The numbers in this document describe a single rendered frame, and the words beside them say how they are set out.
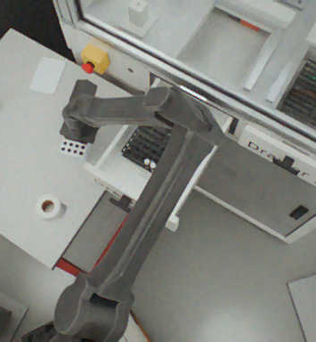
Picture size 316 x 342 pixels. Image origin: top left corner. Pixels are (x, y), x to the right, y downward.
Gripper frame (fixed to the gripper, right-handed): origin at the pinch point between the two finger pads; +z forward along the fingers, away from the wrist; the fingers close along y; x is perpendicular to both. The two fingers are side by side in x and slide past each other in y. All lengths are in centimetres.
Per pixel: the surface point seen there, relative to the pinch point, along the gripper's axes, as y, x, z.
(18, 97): 28.0, -9.0, 5.5
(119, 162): -12.9, 4.4, -2.6
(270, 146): -52, -10, -10
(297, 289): -89, 13, 77
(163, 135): -22.8, -5.7, -6.4
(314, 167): -64, -7, -11
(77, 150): 1.2, 3.3, 1.4
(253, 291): -71, 19, 81
